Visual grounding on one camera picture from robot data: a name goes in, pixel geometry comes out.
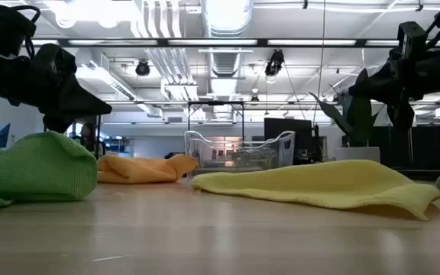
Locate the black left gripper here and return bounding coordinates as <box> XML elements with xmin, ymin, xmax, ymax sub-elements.
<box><xmin>0</xmin><ymin>43</ymin><xmax>113</xmax><ymax>134</ymax></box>

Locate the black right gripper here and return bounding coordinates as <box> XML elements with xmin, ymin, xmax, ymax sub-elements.
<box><xmin>348</xmin><ymin>48</ymin><xmax>440</xmax><ymax>131</ymax></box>

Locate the yellow microfiber towel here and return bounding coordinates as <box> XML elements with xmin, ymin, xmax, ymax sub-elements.
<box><xmin>191</xmin><ymin>159</ymin><xmax>440</xmax><ymax>222</ymax></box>

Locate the orange microfiber towel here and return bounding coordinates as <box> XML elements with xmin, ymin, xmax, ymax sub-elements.
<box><xmin>96</xmin><ymin>152</ymin><xmax>199</xmax><ymax>185</ymax></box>

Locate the person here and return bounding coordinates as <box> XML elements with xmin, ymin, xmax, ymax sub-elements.
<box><xmin>79</xmin><ymin>121</ymin><xmax>107</xmax><ymax>160</ymax></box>

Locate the snake plant in white pot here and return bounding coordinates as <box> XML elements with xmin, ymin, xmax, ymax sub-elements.
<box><xmin>309</xmin><ymin>68</ymin><xmax>388</xmax><ymax>163</ymax></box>

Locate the black background rig stand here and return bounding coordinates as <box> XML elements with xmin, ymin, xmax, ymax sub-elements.
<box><xmin>95</xmin><ymin>114</ymin><xmax>103</xmax><ymax>160</ymax></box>

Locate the black light bar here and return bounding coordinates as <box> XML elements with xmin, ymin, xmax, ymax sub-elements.
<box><xmin>28</xmin><ymin>37</ymin><xmax>440</xmax><ymax>48</ymax></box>

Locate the clear plastic bin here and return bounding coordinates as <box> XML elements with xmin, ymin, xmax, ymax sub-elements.
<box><xmin>183</xmin><ymin>130</ymin><xmax>296</xmax><ymax>180</ymax></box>

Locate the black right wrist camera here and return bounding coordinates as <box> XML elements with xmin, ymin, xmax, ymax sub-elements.
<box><xmin>397</xmin><ymin>21</ymin><xmax>429</xmax><ymax>64</ymax></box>

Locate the black aluminium table frame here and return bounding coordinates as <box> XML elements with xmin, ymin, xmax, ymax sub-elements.
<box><xmin>382</xmin><ymin>167</ymin><xmax>440</xmax><ymax>181</ymax></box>

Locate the black hanging camera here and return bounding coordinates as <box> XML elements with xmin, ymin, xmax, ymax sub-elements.
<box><xmin>134</xmin><ymin>59</ymin><xmax>151</xmax><ymax>77</ymax></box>
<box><xmin>264</xmin><ymin>49</ymin><xmax>285</xmax><ymax>77</ymax></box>

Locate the black left camera cable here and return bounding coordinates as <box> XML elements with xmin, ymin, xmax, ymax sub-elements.
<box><xmin>11</xmin><ymin>4</ymin><xmax>41</xmax><ymax>59</ymax></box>

